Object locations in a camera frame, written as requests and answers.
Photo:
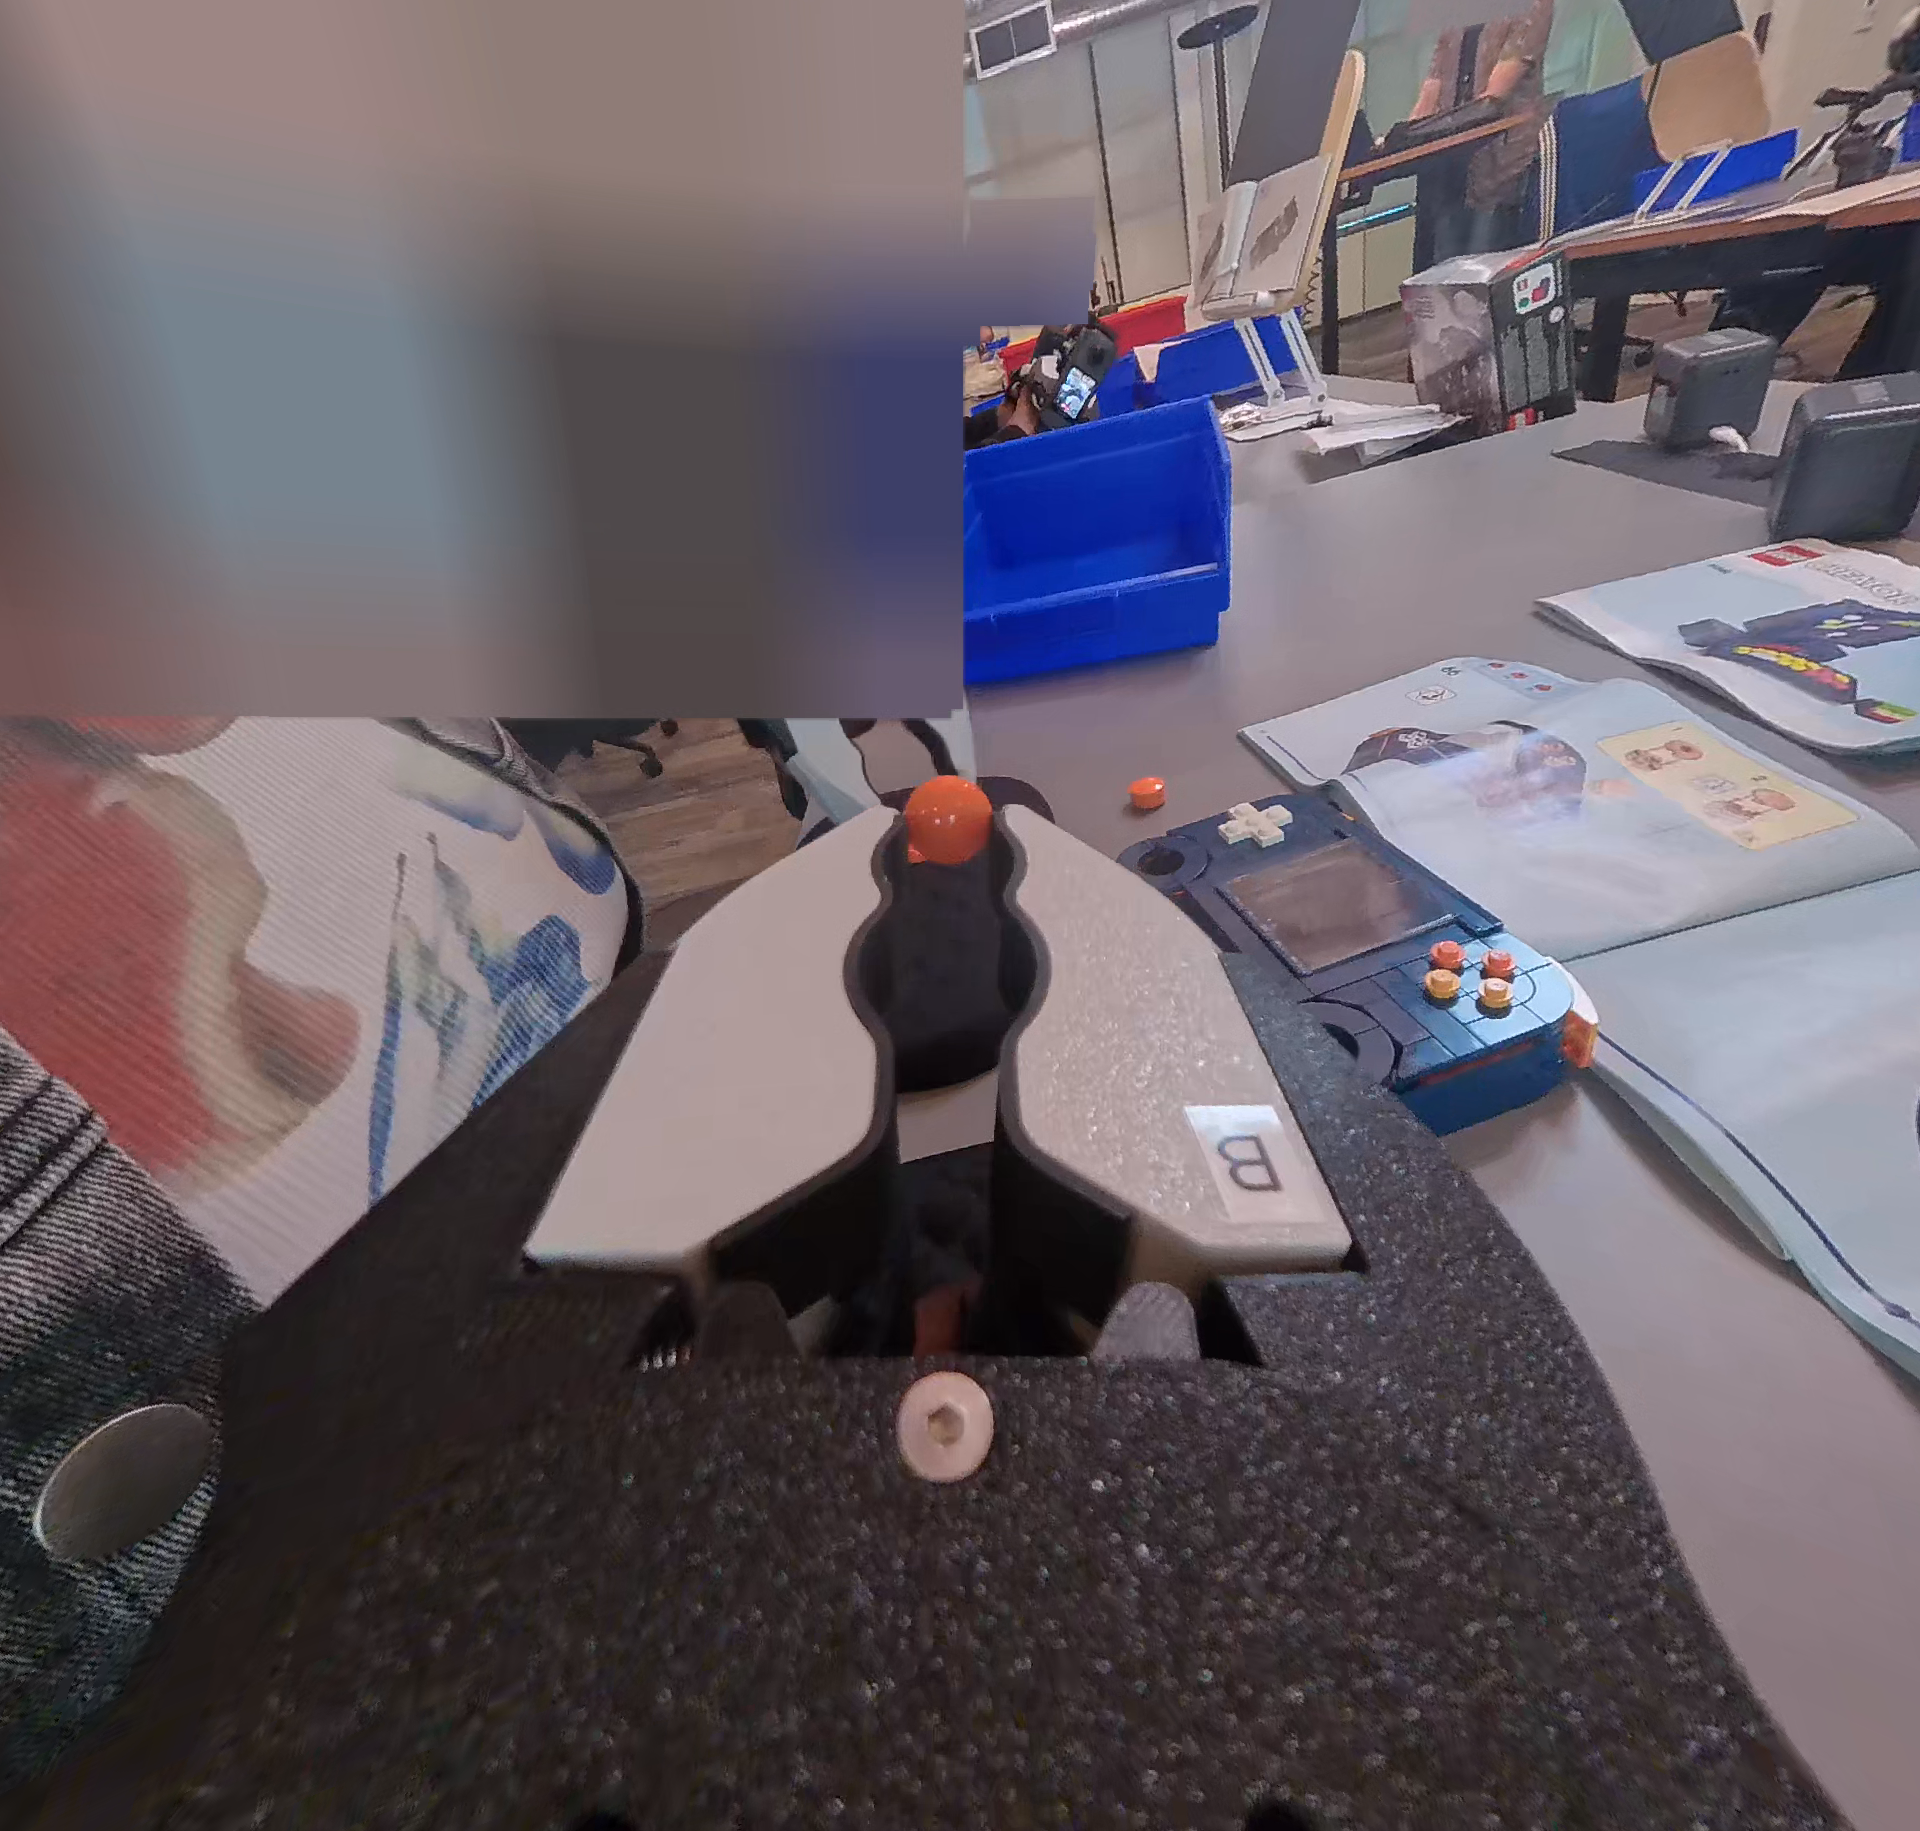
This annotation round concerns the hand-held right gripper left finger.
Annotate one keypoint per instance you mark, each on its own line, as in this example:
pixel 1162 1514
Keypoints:
pixel 720 1082

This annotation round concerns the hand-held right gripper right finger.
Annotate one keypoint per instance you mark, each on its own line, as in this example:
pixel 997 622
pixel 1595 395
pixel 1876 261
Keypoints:
pixel 1141 1052

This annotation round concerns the blue brick game console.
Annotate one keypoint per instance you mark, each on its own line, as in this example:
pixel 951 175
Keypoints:
pixel 1320 908

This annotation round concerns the orange round toy piece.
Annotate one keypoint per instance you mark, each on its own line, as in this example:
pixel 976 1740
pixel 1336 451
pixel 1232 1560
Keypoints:
pixel 949 818

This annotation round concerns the person's white printed shirt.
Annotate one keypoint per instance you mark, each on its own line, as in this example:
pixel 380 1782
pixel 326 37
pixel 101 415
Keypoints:
pixel 450 842

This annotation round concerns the blue plastic bin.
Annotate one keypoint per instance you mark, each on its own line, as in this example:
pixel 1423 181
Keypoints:
pixel 1123 389
pixel 1094 616
pixel 1200 361

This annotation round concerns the open light blue instruction booklet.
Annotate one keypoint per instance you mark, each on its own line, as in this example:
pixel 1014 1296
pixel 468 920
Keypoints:
pixel 1724 992

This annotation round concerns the loose white papers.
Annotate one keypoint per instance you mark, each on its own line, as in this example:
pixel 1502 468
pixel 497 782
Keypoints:
pixel 1351 429

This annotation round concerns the closed instruction booklet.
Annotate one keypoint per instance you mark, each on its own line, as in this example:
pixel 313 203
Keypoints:
pixel 1681 608

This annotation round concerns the red plastic bin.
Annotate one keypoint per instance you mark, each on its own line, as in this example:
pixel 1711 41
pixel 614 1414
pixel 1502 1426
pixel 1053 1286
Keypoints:
pixel 1143 319

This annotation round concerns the black desk mat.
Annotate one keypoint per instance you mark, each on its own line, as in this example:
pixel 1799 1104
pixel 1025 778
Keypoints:
pixel 1650 468

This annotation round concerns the dark cardboard box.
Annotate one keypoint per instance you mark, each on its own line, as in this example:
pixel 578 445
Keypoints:
pixel 1484 347

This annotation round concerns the white book stand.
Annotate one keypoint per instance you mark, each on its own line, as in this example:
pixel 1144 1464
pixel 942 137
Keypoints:
pixel 1260 235

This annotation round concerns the small grey box device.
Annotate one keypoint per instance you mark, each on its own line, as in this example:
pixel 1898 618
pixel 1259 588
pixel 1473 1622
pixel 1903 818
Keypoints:
pixel 1711 391

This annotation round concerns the large grey box device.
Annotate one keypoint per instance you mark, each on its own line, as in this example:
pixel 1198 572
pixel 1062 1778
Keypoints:
pixel 1852 459

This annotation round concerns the wooden desk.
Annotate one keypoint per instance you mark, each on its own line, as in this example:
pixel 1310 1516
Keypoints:
pixel 1724 235

